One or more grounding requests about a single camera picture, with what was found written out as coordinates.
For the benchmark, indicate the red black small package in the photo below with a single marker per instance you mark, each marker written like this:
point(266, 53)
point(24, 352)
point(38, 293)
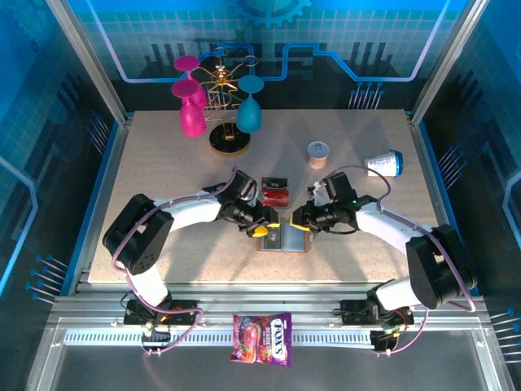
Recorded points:
point(277, 206)

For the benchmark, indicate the black vip credit card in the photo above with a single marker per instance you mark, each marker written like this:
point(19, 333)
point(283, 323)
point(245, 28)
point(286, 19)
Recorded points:
point(274, 183)
point(272, 241)

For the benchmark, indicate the tan leather card holder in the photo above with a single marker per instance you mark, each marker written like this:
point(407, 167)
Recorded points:
point(295, 242)

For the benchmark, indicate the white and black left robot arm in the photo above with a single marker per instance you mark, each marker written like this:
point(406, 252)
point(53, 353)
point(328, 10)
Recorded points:
point(138, 236)

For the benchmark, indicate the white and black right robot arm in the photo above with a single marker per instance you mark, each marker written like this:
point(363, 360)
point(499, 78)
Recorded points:
point(439, 269)

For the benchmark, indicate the small tin can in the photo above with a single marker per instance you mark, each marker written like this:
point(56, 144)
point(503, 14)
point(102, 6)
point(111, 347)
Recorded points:
point(316, 156)

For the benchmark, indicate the white cup with blue lid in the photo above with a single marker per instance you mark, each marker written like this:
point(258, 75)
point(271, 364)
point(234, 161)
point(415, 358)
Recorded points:
point(384, 163)

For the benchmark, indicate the blue wine glass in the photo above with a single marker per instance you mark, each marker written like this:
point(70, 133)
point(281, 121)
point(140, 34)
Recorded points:
point(248, 116)

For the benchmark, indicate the large pink wine glass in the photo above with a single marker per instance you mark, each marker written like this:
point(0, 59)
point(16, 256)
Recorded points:
point(193, 120)

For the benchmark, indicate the Fox's candy bag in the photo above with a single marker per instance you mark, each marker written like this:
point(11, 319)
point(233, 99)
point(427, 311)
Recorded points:
point(260, 338)

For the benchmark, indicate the small pink wine glass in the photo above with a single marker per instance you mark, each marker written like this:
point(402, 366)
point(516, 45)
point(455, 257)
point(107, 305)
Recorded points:
point(186, 63)

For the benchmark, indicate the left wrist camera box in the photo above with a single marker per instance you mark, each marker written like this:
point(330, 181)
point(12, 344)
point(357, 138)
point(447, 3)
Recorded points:
point(244, 185)

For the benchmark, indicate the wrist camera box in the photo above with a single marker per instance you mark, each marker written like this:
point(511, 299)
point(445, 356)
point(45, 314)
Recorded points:
point(244, 185)
point(338, 186)

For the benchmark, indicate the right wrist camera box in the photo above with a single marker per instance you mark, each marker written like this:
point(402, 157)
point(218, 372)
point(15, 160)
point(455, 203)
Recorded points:
point(338, 186)

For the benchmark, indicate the aluminium frame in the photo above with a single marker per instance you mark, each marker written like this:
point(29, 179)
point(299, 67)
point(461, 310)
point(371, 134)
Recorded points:
point(264, 303)

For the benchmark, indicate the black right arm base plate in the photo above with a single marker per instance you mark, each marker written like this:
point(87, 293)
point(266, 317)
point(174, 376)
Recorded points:
point(352, 311)

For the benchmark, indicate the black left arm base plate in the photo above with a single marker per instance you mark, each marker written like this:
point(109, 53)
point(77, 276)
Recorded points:
point(183, 311)

